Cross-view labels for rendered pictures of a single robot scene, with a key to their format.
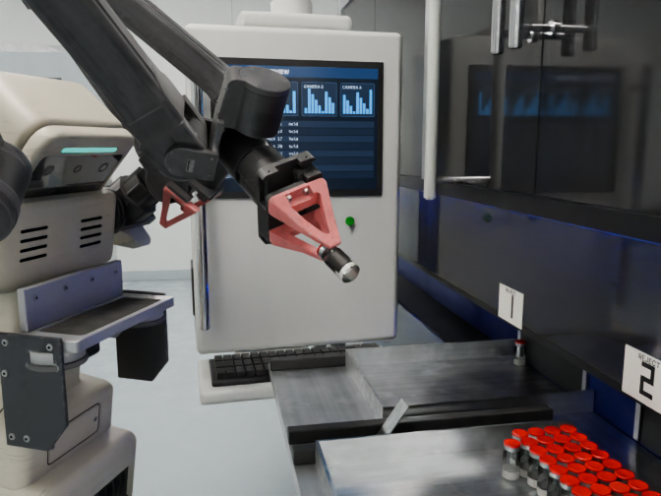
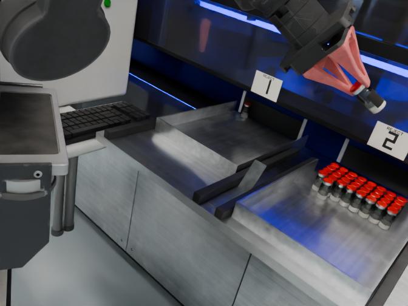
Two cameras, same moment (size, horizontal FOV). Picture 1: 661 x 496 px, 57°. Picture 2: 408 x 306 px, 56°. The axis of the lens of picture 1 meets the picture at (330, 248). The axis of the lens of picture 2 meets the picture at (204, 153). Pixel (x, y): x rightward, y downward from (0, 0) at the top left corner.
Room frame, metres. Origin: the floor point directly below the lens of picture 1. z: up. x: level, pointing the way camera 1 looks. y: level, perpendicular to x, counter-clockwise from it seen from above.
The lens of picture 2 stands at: (0.36, 0.49, 1.30)
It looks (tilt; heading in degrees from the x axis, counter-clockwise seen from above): 27 degrees down; 316
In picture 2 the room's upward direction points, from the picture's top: 14 degrees clockwise
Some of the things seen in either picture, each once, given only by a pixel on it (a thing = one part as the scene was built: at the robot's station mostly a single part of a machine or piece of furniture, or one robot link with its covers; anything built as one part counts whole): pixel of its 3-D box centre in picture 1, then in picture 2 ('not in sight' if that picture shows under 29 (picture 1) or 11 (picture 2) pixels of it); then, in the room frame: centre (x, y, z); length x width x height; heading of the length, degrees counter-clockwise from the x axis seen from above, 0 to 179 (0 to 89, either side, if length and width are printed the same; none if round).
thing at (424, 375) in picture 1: (457, 377); (235, 132); (0.99, -0.22, 0.90); 0.34 x 0.26 x 0.04; 101
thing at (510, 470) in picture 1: (510, 459); (324, 188); (0.70, -0.22, 0.90); 0.02 x 0.02 x 0.05
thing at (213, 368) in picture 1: (302, 361); (87, 121); (1.28, 0.06, 0.82); 0.40 x 0.14 x 0.02; 104
